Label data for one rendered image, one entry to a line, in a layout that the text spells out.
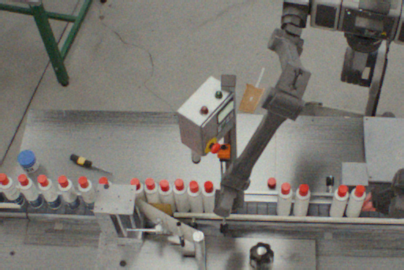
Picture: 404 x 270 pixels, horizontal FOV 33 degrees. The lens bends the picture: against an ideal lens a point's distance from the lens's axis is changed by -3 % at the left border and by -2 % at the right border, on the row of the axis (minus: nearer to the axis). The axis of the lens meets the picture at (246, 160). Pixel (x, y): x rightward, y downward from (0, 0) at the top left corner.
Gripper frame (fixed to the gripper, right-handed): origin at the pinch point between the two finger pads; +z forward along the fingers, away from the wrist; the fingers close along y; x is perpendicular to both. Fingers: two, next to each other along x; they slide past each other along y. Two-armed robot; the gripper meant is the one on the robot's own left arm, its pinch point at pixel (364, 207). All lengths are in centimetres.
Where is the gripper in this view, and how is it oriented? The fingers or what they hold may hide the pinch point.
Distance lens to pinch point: 257.7
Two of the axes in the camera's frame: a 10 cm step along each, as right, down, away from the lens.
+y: -0.3, 8.8, -4.7
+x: 7.7, 3.2, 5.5
